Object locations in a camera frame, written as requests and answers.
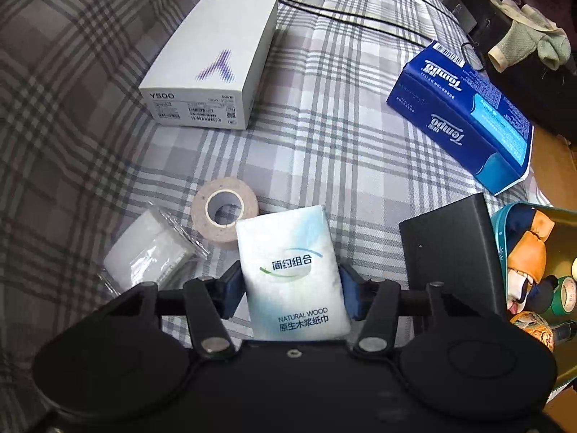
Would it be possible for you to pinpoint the white Y500 box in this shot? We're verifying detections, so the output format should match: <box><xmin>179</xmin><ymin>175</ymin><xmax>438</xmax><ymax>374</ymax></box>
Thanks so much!
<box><xmin>139</xmin><ymin>0</ymin><xmax>279</xmax><ymax>130</ymax></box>

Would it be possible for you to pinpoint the gold teal metal tin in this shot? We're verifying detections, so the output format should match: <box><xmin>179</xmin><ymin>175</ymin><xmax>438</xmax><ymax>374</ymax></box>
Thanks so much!
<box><xmin>491</xmin><ymin>202</ymin><xmax>576</xmax><ymax>389</ymax></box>

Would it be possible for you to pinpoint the black cabinet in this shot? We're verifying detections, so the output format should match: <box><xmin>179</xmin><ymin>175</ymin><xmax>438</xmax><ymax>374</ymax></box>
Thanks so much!
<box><xmin>460</xmin><ymin>0</ymin><xmax>576</xmax><ymax>144</ymax></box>

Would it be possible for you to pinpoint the plaid bed cover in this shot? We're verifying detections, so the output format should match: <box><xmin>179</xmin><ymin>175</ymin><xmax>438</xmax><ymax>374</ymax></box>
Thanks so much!
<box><xmin>0</xmin><ymin>0</ymin><xmax>554</xmax><ymax>433</ymax></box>

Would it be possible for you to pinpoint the green knit sweater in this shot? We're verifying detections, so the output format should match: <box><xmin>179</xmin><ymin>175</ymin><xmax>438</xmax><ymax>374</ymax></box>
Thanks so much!
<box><xmin>488</xmin><ymin>0</ymin><xmax>571</xmax><ymax>73</ymax></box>

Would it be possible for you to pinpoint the white tissue packet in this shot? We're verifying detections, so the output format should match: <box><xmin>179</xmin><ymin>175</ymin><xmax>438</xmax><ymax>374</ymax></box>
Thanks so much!
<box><xmin>236</xmin><ymin>205</ymin><xmax>350</xmax><ymax>341</ymax></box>

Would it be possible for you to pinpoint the orange embroidered pouch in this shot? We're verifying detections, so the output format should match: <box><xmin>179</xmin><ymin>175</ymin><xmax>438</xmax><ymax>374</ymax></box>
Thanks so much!
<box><xmin>511</xmin><ymin>311</ymin><xmax>555</xmax><ymax>351</ymax></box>

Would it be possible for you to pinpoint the green tape roll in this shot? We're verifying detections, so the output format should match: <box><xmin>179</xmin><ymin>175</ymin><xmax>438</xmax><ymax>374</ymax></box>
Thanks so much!
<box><xmin>550</xmin><ymin>276</ymin><xmax>577</xmax><ymax>316</ymax></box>

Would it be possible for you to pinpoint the blue Tempo tissue pack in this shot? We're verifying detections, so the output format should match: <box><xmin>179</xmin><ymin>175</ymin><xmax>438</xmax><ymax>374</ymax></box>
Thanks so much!
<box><xmin>386</xmin><ymin>40</ymin><xmax>534</xmax><ymax>196</ymax></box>

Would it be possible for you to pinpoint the black cable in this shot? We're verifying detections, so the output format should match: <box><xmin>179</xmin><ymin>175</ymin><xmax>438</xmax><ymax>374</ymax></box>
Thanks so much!
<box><xmin>227</xmin><ymin>0</ymin><xmax>486</xmax><ymax>74</ymax></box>

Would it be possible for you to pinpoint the beige tape roll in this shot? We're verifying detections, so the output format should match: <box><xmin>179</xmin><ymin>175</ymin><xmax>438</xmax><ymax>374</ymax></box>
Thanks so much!
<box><xmin>191</xmin><ymin>177</ymin><xmax>258</xmax><ymax>250</ymax></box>

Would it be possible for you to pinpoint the clear wrapped white packet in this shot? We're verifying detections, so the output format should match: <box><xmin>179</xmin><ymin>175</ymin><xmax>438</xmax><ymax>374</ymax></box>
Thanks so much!
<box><xmin>100</xmin><ymin>204</ymin><xmax>209</xmax><ymax>296</ymax></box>

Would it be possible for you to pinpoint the black triangular case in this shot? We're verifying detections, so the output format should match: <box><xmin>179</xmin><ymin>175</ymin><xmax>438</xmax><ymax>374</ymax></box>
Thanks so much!
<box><xmin>399</xmin><ymin>193</ymin><xmax>506</xmax><ymax>317</ymax></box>

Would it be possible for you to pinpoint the cream egg shaker teal handle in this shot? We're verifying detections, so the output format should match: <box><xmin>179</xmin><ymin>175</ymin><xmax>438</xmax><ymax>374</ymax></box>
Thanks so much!
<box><xmin>571</xmin><ymin>258</ymin><xmax>577</xmax><ymax>280</ymax></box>

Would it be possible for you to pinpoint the black ball massage head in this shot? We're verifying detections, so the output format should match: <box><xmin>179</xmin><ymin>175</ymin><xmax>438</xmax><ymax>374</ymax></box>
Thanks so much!
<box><xmin>525</xmin><ymin>275</ymin><xmax>559</xmax><ymax>314</ymax></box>

